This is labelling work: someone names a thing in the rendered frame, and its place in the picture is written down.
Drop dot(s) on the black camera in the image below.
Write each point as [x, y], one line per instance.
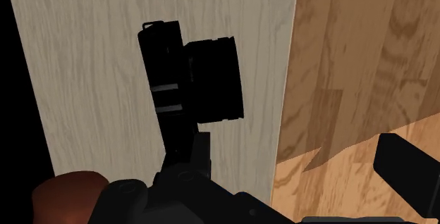
[168, 62]

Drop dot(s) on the reddish brown round object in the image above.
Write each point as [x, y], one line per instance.
[65, 195]

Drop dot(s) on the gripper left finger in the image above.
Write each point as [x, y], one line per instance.
[128, 195]

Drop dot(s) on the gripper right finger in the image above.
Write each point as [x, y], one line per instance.
[409, 171]

